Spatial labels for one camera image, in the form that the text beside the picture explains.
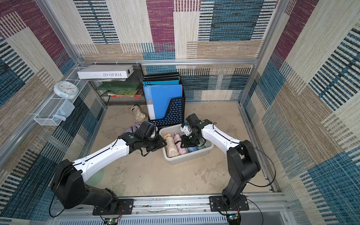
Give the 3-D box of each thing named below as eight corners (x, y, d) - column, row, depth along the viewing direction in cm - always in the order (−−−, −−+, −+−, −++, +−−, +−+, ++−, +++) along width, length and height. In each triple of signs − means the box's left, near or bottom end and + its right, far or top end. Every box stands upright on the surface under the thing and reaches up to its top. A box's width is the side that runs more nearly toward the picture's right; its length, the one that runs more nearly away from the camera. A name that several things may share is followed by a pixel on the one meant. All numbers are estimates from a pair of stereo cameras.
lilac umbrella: (127, 133, 104) (125, 130, 101) (139, 123, 109) (138, 120, 107) (129, 135, 102) (128, 132, 100) (141, 125, 108) (140, 122, 106)
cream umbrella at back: (137, 123, 109) (135, 118, 105) (131, 110, 119) (129, 104, 114) (146, 120, 111) (144, 115, 107) (139, 106, 121) (137, 101, 116)
